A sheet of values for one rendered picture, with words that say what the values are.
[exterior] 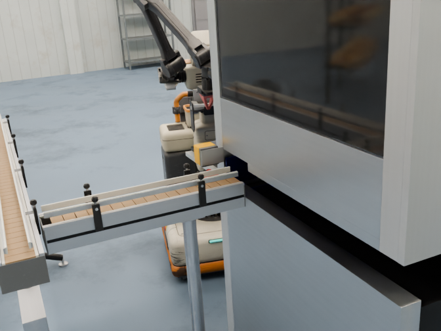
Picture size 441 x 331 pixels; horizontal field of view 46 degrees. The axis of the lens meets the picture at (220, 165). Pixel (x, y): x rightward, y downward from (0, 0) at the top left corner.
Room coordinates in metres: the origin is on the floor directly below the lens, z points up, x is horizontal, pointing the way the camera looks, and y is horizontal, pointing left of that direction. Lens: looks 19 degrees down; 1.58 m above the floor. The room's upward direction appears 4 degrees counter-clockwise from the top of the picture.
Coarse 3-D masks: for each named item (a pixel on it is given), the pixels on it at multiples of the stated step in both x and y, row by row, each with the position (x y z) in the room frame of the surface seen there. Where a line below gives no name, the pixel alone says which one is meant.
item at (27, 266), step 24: (0, 120) 2.78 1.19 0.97; (0, 144) 2.42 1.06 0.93; (0, 168) 2.04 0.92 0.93; (0, 192) 1.75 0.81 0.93; (24, 192) 1.72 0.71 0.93; (0, 216) 1.44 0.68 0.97; (24, 216) 1.43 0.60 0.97; (0, 240) 1.35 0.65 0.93; (24, 240) 1.34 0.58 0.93; (0, 264) 1.21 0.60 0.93; (24, 264) 1.23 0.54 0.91; (24, 288) 1.23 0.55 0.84
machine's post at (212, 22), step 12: (216, 0) 1.84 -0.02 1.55; (216, 12) 1.84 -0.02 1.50; (216, 24) 1.84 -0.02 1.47; (216, 36) 1.84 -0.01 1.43; (216, 48) 1.84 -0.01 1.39; (216, 60) 1.85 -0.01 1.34; (216, 72) 1.86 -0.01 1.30; (216, 84) 1.86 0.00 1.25; (216, 96) 1.87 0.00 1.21; (216, 108) 1.88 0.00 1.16; (216, 120) 1.88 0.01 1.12; (216, 132) 1.89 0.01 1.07; (216, 144) 1.90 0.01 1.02; (228, 156) 1.85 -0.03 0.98; (228, 240) 1.84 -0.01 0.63; (228, 252) 1.85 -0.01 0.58; (228, 264) 1.85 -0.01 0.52; (228, 276) 1.86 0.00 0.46; (228, 288) 1.87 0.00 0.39; (228, 300) 1.87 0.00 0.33; (228, 312) 1.88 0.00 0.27; (228, 324) 1.89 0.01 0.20
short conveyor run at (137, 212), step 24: (120, 192) 1.60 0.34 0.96; (144, 192) 1.57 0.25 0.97; (168, 192) 1.65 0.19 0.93; (192, 192) 1.63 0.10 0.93; (216, 192) 1.64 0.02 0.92; (240, 192) 1.68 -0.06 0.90; (48, 216) 1.45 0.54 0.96; (72, 216) 1.50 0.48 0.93; (96, 216) 1.47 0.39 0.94; (120, 216) 1.51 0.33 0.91; (144, 216) 1.54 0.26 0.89; (168, 216) 1.57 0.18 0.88; (192, 216) 1.61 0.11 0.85; (48, 240) 1.42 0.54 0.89; (72, 240) 1.44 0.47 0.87; (96, 240) 1.47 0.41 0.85
